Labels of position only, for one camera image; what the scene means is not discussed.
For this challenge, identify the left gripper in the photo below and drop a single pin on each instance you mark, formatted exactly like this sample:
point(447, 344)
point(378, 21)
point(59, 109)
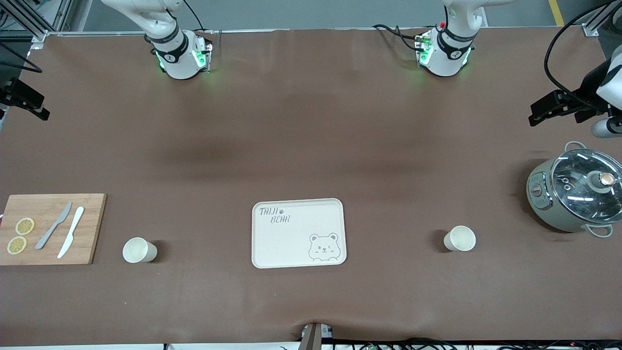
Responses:
point(584, 98)

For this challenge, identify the white plastic cup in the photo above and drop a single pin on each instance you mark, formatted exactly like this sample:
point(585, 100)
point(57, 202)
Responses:
point(461, 238)
point(136, 250)

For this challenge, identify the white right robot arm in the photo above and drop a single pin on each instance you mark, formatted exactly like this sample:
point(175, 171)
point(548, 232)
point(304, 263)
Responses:
point(177, 58)

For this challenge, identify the cream bear print tray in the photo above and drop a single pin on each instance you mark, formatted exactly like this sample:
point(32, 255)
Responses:
point(291, 243)

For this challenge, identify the glass pot lid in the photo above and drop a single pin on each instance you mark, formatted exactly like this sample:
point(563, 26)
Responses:
point(578, 184)

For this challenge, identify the grey-green electric pot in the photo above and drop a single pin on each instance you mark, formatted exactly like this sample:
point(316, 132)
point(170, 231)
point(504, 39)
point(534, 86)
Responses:
point(538, 194)

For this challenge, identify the dried lemon slice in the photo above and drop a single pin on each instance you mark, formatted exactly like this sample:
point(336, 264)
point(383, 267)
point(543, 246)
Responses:
point(25, 226)
point(17, 245)

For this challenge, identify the grey plastic knife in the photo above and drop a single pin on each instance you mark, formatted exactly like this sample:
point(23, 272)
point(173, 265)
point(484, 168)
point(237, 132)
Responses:
point(54, 226)

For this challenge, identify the white plastic knife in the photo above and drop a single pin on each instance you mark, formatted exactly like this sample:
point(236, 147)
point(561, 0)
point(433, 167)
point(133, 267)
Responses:
point(71, 233)

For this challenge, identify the wooden cutting board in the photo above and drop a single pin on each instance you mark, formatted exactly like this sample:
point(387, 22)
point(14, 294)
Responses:
point(92, 233)

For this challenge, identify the brown table cover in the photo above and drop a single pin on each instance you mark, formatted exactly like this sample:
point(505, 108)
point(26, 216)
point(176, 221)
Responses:
point(311, 121)

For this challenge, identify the aluminium frame profile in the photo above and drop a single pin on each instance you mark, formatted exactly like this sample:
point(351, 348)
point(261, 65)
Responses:
point(590, 29)
point(58, 14)

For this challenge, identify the grey metal bracket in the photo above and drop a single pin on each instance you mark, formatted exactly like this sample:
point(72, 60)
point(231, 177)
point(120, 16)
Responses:
point(311, 338)

